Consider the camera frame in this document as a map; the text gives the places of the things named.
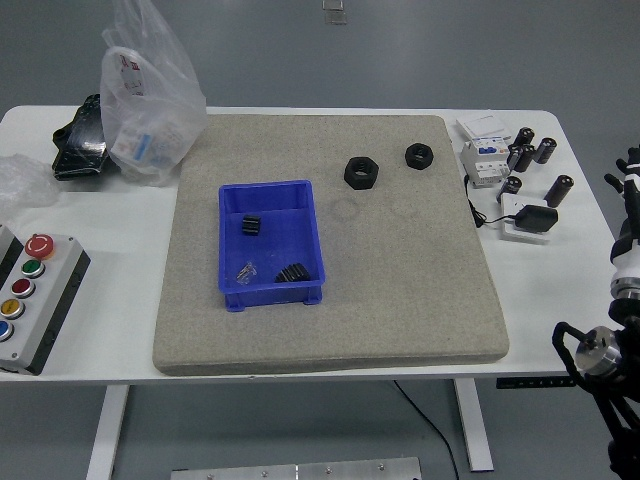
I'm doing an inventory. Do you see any grey push-button control box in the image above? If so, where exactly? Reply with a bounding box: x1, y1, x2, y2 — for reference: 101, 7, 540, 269
0, 233, 93, 376

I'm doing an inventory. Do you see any black floor cable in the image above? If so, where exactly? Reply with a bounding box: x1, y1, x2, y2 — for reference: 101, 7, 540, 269
392, 379, 460, 480

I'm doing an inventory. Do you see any clear plastic bag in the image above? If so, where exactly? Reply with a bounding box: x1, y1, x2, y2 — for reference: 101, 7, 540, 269
99, 0, 208, 187

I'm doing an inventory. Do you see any white carton with red print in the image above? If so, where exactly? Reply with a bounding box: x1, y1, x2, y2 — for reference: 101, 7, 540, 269
107, 47, 147, 97

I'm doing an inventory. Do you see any white blue carton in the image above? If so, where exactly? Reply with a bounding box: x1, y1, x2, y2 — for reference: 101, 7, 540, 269
112, 124, 152, 165

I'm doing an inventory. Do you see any blue plastic box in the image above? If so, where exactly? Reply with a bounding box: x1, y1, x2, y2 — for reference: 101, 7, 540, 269
218, 179, 327, 312

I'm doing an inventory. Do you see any black table height controller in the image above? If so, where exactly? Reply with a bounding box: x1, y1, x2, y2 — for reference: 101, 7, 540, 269
496, 378, 576, 389

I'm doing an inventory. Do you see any black power adapter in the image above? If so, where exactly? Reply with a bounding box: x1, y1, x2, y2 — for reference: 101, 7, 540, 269
514, 204, 560, 234

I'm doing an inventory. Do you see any small black hex nut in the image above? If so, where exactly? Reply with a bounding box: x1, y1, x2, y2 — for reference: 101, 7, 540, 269
403, 142, 436, 171

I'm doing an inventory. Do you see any white wall switch plate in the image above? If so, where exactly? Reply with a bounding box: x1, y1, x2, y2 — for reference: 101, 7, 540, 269
455, 113, 511, 141

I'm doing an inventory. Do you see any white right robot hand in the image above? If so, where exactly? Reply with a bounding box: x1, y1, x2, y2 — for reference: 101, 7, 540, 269
603, 144, 640, 287

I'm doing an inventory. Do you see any grey-brown mat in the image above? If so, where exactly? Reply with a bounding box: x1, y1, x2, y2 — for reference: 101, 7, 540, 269
152, 114, 511, 377

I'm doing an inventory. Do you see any white circuit breaker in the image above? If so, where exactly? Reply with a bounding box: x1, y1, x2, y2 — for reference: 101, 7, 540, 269
459, 135, 511, 190

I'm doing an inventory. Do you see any crumpled clear plastic wrap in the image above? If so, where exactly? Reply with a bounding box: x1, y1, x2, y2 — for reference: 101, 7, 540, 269
0, 153, 60, 216

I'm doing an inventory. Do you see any white table leg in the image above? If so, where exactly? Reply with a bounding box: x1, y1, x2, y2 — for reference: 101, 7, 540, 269
453, 378, 496, 472
85, 385, 132, 480

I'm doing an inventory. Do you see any red emergency stop button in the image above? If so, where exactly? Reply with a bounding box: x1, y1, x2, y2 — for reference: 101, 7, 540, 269
24, 234, 55, 260

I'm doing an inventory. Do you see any silver metal plate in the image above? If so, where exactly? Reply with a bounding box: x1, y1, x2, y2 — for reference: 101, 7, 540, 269
170, 456, 422, 480

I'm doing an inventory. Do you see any large black gear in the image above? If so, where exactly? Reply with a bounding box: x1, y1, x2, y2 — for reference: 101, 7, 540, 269
273, 263, 312, 285

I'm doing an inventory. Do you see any grey enclosure box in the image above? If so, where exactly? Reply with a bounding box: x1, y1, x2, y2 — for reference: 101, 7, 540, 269
0, 223, 25, 296

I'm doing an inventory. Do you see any black wrapped device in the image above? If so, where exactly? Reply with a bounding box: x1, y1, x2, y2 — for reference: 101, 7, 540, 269
51, 93, 121, 182

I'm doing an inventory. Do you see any large black hex nut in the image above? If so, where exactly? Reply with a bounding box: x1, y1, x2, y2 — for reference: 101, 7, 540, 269
343, 156, 380, 191

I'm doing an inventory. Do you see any black adapter cord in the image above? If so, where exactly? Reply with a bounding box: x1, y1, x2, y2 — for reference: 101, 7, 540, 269
463, 174, 519, 229

